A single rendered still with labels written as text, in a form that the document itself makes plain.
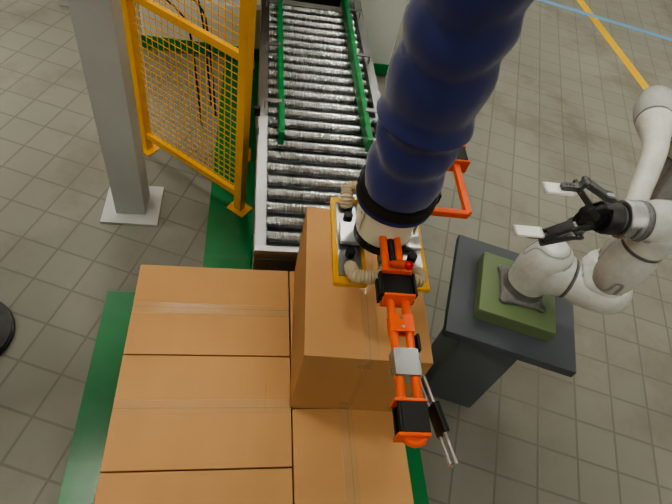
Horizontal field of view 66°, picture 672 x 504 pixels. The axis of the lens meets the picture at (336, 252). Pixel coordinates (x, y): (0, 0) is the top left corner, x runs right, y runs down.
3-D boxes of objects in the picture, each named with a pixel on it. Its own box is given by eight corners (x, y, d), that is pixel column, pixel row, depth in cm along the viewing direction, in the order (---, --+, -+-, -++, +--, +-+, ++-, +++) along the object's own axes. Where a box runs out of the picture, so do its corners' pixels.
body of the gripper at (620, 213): (635, 218, 109) (596, 214, 107) (612, 243, 115) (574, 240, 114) (622, 193, 113) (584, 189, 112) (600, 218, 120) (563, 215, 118)
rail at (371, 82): (348, 24, 383) (353, -1, 369) (355, 25, 384) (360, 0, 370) (391, 278, 243) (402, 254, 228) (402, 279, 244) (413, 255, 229)
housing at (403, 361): (387, 355, 125) (391, 346, 122) (413, 356, 127) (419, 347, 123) (389, 382, 121) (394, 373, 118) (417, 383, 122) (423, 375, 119)
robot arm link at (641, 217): (635, 249, 116) (611, 247, 115) (619, 219, 121) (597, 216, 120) (661, 222, 109) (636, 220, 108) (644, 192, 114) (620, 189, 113)
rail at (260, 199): (259, 12, 371) (261, -14, 357) (267, 13, 372) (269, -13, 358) (251, 272, 231) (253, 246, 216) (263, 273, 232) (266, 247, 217)
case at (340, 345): (294, 270, 219) (306, 206, 188) (385, 278, 225) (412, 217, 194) (289, 407, 182) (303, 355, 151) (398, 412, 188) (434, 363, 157)
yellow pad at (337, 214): (329, 200, 168) (332, 189, 165) (359, 203, 170) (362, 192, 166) (332, 286, 148) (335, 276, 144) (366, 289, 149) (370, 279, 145)
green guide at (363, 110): (340, 3, 370) (343, -10, 363) (354, 5, 372) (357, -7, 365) (364, 152, 273) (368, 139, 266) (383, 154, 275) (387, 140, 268)
